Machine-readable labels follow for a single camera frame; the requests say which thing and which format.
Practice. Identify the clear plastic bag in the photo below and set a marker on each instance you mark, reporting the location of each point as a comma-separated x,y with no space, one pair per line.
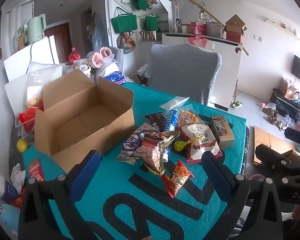
45,72

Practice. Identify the large green tote bag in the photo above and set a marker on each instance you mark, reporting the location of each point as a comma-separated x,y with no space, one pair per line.
123,23

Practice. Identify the red cola bottle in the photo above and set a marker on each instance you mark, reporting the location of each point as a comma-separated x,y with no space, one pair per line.
74,56

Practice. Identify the teal bubble mat black print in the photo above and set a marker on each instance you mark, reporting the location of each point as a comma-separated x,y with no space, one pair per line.
115,175

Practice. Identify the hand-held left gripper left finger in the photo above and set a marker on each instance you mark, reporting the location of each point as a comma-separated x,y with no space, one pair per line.
86,177

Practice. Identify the yellow lemon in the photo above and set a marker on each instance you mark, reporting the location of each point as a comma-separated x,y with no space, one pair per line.
22,145

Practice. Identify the yellow green lollipop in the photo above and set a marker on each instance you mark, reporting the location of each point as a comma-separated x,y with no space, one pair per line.
178,146

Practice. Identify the blue white tube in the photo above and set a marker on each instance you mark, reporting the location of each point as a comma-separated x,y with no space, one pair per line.
171,120

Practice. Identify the red box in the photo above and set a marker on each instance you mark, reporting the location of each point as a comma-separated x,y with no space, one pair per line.
233,37

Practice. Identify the dark brown chocolate bar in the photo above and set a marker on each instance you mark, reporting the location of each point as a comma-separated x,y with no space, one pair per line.
156,120

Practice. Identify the dark cluttered tv stand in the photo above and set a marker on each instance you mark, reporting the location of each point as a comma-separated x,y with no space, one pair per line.
282,102

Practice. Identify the patterned hanging bag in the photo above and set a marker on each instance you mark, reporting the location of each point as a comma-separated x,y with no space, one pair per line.
126,43

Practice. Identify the flat red packet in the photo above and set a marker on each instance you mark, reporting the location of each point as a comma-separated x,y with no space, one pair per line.
36,170

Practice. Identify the pale green kettle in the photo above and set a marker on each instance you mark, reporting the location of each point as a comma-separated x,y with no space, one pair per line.
35,30

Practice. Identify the white mug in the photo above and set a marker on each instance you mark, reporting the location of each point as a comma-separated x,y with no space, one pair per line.
185,28

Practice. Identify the small green tote bag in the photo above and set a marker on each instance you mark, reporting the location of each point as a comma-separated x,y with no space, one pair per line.
151,23

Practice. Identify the white fridge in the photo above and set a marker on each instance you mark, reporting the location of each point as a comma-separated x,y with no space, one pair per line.
17,62

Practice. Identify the crumpled white tissue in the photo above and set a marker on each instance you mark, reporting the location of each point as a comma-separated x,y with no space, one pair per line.
18,176

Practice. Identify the small red orange snack packet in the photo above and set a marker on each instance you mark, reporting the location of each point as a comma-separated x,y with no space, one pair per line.
176,177

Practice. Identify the blue white tissue pack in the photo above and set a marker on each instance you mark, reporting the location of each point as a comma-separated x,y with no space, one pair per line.
115,77

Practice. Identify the white wall shelf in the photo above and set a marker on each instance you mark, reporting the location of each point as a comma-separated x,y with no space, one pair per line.
282,28

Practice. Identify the brown wooden door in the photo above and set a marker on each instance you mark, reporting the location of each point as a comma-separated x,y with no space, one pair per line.
62,37

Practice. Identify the clear bag yellow puffs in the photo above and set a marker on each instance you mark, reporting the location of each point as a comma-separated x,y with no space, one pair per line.
187,117

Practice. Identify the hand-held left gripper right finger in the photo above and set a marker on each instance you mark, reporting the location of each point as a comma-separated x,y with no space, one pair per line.
215,175

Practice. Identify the flattened cardboard sheet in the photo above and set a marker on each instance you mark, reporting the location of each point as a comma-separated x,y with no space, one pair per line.
267,140

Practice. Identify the pink plush slipper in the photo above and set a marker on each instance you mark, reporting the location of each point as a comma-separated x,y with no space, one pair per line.
97,60
106,52

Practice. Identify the green shoe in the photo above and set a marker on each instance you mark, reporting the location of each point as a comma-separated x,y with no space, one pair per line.
236,104

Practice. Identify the black bottle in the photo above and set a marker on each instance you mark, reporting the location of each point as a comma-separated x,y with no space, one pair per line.
178,26

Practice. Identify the clear zip bag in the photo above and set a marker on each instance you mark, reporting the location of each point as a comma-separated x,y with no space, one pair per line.
173,103

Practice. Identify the white red snack pouch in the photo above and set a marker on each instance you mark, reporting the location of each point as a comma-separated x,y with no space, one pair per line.
200,140

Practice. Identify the small brown snack box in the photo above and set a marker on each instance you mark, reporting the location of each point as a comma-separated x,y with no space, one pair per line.
222,132

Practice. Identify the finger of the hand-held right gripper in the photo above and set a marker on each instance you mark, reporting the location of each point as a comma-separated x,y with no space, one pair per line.
293,179
270,155

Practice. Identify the light blue round object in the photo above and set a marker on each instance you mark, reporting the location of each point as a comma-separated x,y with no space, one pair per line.
6,217

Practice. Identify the red crinkled snack packet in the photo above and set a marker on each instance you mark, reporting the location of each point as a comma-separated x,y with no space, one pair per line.
18,200

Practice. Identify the brown cardboard box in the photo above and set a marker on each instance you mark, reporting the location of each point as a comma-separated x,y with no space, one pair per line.
72,130

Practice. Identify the grey covered chair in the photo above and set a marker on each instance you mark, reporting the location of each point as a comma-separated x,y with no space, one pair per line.
182,70

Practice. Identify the bamboo pole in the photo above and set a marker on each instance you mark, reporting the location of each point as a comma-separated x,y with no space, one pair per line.
190,1

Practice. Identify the clear plastic container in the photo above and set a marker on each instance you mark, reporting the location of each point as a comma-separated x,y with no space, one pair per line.
215,29

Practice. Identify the pink gift boxes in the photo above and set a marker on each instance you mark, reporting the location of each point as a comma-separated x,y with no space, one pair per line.
197,28

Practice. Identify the red plastic packaging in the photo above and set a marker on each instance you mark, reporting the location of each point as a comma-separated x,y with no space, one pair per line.
28,120

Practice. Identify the open cardboard carton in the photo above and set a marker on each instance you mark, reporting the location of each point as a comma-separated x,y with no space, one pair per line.
236,23

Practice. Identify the purple silver snack bag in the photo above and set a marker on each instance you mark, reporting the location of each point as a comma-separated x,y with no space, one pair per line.
131,145

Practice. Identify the white bottle blue label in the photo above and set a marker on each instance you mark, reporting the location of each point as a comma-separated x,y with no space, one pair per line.
3,187

